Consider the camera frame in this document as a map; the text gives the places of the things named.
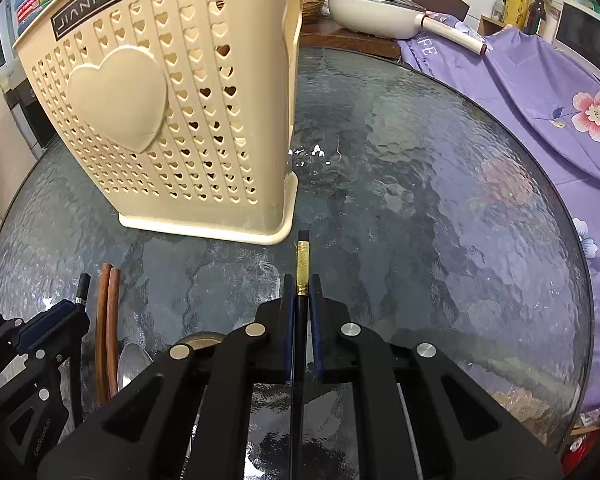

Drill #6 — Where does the brown glass bottle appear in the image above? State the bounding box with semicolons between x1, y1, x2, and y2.
529;0;553;39

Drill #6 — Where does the beige cloth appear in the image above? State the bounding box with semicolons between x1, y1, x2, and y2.
0;85;37;227

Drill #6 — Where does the metal spoon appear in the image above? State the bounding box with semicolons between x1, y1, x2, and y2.
117;342;154;392

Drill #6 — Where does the white microwave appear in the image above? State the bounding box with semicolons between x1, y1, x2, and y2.
552;0;600;87

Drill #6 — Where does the cream perforated utensil holder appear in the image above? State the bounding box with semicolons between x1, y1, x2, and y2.
12;0;305;247

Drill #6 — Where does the grey water dispenser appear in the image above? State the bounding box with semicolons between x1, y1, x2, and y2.
2;77;59;154

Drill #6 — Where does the cream pan with lid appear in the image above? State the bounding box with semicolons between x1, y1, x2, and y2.
326;0;489;57

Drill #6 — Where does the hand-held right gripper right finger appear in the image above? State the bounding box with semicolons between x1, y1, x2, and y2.
307;274;564;480

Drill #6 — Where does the purple floral cloth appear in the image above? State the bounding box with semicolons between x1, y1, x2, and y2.
396;12;600;456

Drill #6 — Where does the black chopstick gold band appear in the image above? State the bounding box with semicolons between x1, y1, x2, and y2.
290;230;312;480

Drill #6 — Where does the small wooden box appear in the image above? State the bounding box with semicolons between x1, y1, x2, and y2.
479;14;506;39

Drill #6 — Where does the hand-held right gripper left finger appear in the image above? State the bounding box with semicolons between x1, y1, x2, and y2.
37;274;298;480

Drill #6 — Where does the black chopstick silver band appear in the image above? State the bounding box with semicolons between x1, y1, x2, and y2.
70;272;92;423

